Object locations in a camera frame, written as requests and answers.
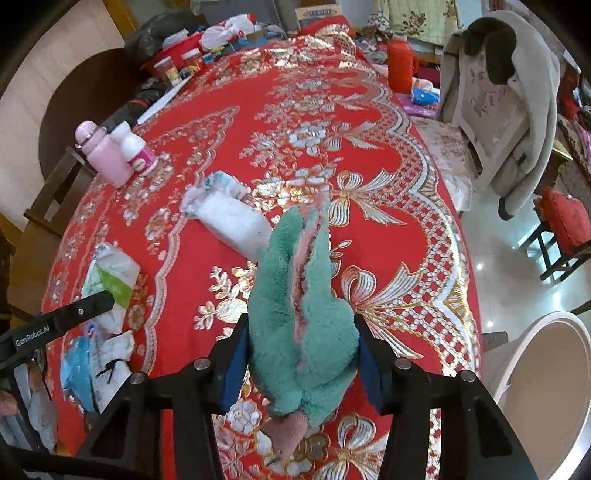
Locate red floral tablecloth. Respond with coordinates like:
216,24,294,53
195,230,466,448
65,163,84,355
41,16,483,480

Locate white round bin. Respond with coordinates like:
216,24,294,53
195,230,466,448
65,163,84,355
480,311,591,480

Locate grey plastic bag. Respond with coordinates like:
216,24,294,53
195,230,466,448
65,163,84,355
124,13,204,56

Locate white pill bottle pink label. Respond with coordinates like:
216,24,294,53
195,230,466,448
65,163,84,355
110,122,158,176

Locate floral seat cushion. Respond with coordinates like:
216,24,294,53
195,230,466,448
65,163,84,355
416,117,481,215

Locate grey coat with black collar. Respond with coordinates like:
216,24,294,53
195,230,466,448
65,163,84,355
438,10,561,220

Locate pink thermos bottle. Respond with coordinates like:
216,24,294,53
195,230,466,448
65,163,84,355
75,121,134,189

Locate blue white plastic bags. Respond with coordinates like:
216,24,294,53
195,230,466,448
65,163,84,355
90,330,134,411

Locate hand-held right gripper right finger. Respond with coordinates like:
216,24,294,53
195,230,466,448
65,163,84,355
353,314,539,480

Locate purple floral cushion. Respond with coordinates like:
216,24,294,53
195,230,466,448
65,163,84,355
402,76,444,121

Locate red plastic basin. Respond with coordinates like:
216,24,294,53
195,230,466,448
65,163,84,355
141,33,206,79

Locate white plastic bag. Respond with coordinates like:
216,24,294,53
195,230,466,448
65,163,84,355
199,14,257,49

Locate green plush cloth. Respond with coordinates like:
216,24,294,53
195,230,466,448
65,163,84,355
247,191,361,460

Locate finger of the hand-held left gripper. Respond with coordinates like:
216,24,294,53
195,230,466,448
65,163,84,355
0,290,116,370

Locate white tissue bundle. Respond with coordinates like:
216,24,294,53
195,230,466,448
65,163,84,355
181,191,273,254

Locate red cushion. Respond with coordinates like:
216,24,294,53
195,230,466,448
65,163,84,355
540,188,591,247

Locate brown wooden chair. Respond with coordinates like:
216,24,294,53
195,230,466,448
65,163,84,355
23,145,93,238

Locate round wooden tabletop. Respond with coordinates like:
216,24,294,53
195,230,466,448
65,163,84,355
39,48,153,185

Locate blue plastic packet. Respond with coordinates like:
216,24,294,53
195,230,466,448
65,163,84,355
60,336,100,414

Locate white and green packet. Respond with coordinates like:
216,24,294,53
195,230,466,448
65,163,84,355
82,243,141,333

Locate red thermos flask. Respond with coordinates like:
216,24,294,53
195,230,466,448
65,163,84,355
387,33,414,94

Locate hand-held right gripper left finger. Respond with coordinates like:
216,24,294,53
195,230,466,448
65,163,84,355
81,314,252,480

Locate dark wooden stool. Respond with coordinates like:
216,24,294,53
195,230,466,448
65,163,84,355
522,196,591,284

